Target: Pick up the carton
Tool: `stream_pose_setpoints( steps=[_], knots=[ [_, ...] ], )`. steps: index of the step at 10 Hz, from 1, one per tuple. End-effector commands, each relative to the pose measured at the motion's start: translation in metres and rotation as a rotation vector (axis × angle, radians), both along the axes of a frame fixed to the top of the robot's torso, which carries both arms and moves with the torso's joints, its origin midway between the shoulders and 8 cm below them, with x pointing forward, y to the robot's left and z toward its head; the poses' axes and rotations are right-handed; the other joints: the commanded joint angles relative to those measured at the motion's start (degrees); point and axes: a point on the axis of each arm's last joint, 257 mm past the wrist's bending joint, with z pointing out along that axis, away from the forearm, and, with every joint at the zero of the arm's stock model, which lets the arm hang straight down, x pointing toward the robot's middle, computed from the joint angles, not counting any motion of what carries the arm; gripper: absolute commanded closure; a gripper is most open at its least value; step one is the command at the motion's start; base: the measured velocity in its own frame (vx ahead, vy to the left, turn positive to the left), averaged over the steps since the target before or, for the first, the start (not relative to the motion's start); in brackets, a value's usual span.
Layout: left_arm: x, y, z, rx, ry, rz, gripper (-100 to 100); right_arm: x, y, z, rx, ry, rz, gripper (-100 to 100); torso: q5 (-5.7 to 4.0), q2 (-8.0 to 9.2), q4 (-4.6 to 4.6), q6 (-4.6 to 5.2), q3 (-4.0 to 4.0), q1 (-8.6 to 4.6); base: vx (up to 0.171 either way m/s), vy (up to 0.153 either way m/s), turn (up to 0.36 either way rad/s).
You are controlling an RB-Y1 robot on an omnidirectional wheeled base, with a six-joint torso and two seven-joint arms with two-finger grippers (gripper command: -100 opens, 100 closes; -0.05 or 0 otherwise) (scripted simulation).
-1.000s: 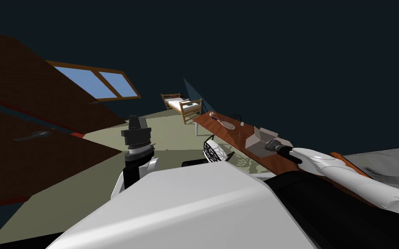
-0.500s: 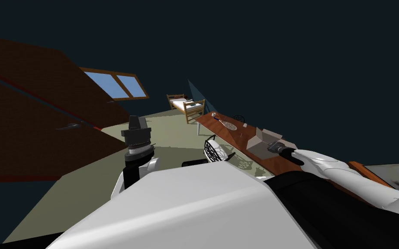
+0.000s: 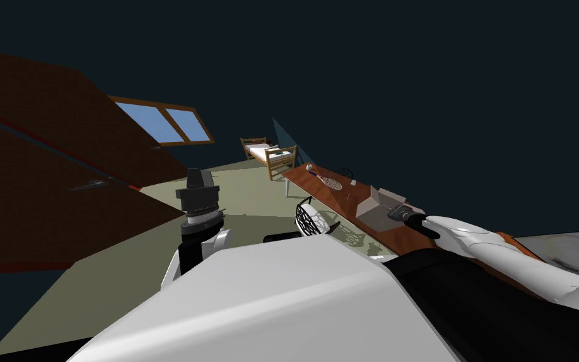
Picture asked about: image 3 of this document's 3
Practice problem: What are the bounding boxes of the brown door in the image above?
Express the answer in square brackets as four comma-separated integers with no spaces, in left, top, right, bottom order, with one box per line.
[0,114,187,276]
[0,47,188,189]

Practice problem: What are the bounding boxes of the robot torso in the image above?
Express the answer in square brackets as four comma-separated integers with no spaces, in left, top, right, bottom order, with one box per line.
[65,231,463,362]

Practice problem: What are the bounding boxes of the dark door handle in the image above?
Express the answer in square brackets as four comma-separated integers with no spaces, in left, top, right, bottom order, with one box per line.
[67,179,110,192]

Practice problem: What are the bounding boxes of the black wire basket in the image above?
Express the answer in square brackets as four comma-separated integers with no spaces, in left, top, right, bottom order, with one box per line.
[295,196,342,238]

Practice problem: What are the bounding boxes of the wooden bed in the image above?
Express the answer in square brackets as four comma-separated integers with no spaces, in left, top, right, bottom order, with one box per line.
[240,136,298,182]

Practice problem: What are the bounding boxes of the wood framed window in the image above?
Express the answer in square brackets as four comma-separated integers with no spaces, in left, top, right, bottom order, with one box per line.
[107,95,215,148]

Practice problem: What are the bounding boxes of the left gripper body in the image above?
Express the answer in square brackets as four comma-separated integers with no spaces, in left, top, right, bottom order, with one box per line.
[176,168,220,214]

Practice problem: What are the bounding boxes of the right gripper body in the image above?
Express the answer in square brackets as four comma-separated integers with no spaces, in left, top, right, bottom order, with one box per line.
[387,204,414,222]

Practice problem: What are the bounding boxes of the brown wooden desk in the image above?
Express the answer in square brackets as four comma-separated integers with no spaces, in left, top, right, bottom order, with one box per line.
[282,163,546,265]

